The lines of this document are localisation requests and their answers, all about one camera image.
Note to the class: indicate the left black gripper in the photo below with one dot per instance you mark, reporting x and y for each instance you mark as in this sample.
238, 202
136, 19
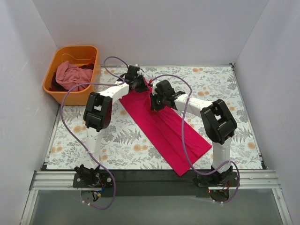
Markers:
142, 84

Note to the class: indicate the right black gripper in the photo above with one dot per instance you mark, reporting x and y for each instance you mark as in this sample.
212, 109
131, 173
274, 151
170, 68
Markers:
154, 101

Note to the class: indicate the magenta t shirt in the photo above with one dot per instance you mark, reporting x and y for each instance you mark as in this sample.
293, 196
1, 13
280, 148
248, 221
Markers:
162, 128

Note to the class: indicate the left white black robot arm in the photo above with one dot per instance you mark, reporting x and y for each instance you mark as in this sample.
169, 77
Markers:
97, 117

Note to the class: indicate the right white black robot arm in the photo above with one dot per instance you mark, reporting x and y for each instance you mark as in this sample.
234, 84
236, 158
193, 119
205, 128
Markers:
219, 125

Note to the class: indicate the floral patterned table mat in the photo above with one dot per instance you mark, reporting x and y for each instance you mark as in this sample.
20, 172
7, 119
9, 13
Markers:
125, 146

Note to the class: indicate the orange plastic laundry basket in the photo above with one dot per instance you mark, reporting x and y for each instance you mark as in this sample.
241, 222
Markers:
79, 55

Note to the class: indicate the light pink shirt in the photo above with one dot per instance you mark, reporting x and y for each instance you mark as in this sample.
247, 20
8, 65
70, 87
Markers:
72, 78

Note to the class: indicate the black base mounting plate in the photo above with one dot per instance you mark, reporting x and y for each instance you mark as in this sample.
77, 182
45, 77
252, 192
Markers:
150, 183

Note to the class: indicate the aluminium frame rail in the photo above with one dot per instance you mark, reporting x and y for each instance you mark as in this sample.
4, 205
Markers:
156, 197

